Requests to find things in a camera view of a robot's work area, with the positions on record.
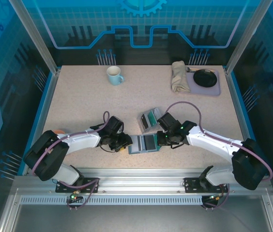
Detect black plate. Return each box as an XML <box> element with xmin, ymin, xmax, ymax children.
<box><xmin>193</xmin><ymin>69</ymin><xmax>218</xmax><ymax>88</ymax></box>

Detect aluminium side rail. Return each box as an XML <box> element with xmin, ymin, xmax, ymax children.
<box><xmin>223</xmin><ymin>67</ymin><xmax>268</xmax><ymax>176</ymax></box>
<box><xmin>21</xmin><ymin>69</ymin><xmax>61</xmax><ymax>176</ymax></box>

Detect teal box lid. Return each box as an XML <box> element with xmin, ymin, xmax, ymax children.
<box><xmin>128</xmin><ymin>133</ymin><xmax>161</xmax><ymax>155</ymax></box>

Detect light blue mug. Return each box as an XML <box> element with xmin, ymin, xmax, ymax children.
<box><xmin>106</xmin><ymin>65</ymin><xmax>125</xmax><ymax>86</ymax></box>

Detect teal card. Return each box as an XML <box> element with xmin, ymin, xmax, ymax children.
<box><xmin>148</xmin><ymin>110</ymin><xmax>158</xmax><ymax>124</ymax></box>

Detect slotted cable duct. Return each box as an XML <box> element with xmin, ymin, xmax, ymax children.
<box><xmin>19</xmin><ymin>196</ymin><xmax>204</xmax><ymax>206</ymax></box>

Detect lilac tray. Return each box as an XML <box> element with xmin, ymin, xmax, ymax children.
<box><xmin>170</xmin><ymin>66</ymin><xmax>222</xmax><ymax>97</ymax></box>

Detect steel lower panel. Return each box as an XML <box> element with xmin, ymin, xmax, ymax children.
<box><xmin>0</xmin><ymin>204</ymin><xmax>273</xmax><ymax>232</ymax></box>

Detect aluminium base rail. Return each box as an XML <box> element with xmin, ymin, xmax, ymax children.
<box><xmin>14</xmin><ymin>168</ymin><xmax>272</xmax><ymax>195</ymax></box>

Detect beige folded cloth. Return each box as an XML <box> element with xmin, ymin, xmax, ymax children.
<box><xmin>170</xmin><ymin>60</ymin><xmax>191</xmax><ymax>93</ymax></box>

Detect aluminium frame post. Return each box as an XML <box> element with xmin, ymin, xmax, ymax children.
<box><xmin>225</xmin><ymin>0</ymin><xmax>265</xmax><ymax>74</ymax></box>
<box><xmin>8</xmin><ymin>0</ymin><xmax>61</xmax><ymax>74</ymax></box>

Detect grey striped card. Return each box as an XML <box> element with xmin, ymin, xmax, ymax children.
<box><xmin>132</xmin><ymin>135</ymin><xmax>144</xmax><ymax>152</ymax></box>

